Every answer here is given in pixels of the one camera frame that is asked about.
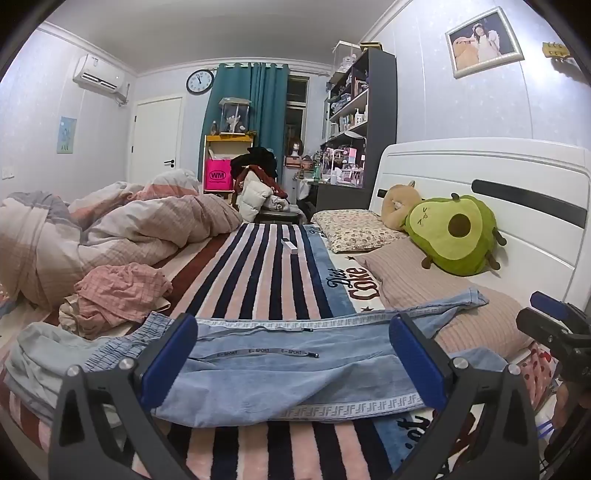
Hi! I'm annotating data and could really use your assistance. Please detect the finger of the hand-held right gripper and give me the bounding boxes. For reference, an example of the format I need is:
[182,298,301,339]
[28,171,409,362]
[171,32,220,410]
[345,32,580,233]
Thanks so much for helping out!
[516,308,575,357]
[530,291,591,326]

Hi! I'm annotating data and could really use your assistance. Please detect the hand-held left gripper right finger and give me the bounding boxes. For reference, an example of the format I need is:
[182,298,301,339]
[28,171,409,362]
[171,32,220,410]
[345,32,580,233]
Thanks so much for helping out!
[389,313,541,480]

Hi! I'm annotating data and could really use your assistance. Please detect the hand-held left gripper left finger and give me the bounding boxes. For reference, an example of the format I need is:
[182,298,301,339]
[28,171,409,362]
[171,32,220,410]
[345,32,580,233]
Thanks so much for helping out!
[48,313,199,480]

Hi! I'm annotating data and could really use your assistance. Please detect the light blue denim pants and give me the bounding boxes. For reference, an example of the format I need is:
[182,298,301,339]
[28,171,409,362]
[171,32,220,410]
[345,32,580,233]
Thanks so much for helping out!
[90,287,509,428]

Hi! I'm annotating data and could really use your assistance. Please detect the red spotted cloth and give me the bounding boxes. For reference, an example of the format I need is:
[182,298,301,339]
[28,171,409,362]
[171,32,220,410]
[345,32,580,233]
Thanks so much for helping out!
[521,346,555,409]

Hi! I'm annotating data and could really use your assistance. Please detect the pink ribbed pillow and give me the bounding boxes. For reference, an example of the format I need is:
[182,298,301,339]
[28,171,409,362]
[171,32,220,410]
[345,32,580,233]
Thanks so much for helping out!
[355,237,536,361]

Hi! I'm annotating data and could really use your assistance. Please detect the pink plaid garment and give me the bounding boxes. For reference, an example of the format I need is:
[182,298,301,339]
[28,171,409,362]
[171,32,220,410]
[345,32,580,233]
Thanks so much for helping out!
[60,262,174,340]

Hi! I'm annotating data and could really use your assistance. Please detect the white bed headboard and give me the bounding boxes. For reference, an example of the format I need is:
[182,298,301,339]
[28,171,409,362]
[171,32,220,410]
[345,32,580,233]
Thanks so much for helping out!
[368,137,591,319]

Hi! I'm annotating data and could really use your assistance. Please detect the striped printed blanket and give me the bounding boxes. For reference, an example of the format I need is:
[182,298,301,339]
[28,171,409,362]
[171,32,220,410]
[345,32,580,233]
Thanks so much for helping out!
[0,222,522,480]

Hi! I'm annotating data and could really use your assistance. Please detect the green avocado plush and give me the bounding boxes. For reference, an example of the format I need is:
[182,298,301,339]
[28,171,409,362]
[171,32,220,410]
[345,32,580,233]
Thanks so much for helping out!
[404,193,508,277]

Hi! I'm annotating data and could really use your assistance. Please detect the pale green garment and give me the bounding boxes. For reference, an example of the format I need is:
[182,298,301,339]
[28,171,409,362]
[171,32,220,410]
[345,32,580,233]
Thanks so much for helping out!
[4,320,139,425]

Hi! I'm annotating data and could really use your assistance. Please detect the floral pillow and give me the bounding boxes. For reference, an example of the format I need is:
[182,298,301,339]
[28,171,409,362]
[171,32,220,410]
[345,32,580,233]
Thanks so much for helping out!
[310,209,409,254]

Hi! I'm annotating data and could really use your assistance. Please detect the beige pink checked duvet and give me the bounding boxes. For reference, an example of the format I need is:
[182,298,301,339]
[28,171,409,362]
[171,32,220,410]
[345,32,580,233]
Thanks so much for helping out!
[0,168,243,310]

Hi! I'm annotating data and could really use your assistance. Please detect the brown plush toy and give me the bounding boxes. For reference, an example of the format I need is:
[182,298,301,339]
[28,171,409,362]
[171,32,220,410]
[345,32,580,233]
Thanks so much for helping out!
[381,181,423,232]

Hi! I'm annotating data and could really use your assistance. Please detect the dark desk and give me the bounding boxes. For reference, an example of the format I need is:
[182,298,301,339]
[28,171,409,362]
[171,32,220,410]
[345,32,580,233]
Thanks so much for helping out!
[298,178,372,214]

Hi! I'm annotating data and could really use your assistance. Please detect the dark chair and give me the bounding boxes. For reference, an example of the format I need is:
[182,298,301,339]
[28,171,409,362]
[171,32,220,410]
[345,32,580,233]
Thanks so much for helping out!
[254,205,305,225]

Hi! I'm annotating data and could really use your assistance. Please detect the pink bag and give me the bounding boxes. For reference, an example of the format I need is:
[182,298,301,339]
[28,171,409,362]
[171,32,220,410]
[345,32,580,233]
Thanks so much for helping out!
[204,158,233,192]

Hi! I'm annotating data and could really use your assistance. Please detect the black clothing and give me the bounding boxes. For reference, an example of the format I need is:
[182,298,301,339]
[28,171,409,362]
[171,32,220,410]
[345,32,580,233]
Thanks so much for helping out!
[231,146,279,181]

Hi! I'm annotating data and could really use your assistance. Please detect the white door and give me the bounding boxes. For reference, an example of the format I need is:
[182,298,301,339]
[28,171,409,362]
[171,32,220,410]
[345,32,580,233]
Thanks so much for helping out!
[127,95,185,185]

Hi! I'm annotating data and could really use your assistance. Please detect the yellow shelf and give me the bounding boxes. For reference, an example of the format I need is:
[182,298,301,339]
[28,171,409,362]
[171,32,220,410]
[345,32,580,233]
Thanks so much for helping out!
[203,134,256,192]

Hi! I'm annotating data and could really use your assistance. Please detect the dark bookshelf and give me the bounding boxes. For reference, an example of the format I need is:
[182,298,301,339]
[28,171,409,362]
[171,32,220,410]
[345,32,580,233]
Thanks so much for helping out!
[323,48,398,213]

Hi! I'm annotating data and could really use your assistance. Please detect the glass display case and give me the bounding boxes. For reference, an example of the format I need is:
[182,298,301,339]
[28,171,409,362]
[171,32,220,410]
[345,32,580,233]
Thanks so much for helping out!
[218,97,252,136]

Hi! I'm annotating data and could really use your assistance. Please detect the yellow ukulele headstock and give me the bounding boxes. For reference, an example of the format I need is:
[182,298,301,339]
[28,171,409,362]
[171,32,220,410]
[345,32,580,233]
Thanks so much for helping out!
[542,41,583,63]

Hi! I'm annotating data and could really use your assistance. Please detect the teal curtain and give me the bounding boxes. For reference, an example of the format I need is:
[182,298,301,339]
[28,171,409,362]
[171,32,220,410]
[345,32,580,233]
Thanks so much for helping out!
[199,62,291,195]

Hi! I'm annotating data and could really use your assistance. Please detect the white framed picture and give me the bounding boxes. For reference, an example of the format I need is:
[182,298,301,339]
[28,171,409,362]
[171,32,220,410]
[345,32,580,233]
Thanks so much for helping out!
[444,6,525,78]

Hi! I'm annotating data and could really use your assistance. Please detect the window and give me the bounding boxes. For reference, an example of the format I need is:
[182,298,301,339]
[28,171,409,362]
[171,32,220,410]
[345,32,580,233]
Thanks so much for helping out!
[284,76,309,153]

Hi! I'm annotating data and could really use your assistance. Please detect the white air conditioner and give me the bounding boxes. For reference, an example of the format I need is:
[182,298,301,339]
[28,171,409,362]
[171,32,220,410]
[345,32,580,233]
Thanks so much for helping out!
[72,53,130,103]

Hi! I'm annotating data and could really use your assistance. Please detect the clear display box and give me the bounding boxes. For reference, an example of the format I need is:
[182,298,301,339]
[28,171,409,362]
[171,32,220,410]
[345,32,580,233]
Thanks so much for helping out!
[332,41,362,75]

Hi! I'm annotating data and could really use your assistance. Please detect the small blue wall poster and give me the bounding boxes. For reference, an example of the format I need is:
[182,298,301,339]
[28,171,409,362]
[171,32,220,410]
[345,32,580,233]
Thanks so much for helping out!
[56,115,77,155]

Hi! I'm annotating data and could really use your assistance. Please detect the round wall clock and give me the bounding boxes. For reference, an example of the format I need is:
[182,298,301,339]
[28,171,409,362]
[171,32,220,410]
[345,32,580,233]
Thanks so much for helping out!
[186,69,215,95]

